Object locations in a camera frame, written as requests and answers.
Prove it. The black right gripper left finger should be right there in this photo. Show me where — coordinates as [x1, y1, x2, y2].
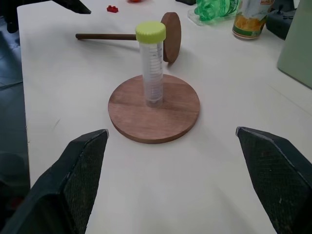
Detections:
[0, 129, 109, 234]

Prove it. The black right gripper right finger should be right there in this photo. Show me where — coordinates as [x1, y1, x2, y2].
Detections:
[235, 126, 312, 234]

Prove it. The brown wooden peg stand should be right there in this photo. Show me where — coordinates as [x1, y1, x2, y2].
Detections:
[75, 12, 182, 64]

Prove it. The round wooden base disc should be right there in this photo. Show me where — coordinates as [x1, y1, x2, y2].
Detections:
[108, 74, 201, 144]

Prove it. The pale green appliance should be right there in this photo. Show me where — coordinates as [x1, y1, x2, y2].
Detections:
[276, 0, 312, 91]

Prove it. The clear tube with yellow cap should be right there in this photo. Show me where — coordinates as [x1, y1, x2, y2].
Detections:
[135, 21, 166, 108]

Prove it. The black remote controller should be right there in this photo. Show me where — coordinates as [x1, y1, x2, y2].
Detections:
[265, 4, 298, 41]

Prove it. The yellow fruit can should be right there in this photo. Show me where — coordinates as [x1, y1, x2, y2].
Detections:
[232, 0, 274, 39]

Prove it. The green plastic bottle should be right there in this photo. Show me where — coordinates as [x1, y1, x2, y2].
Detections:
[195, 0, 244, 25]

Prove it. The clear plastic tray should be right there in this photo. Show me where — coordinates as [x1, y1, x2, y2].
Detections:
[187, 9, 208, 26]

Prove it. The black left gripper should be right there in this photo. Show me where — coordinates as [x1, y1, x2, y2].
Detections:
[47, 0, 92, 15]

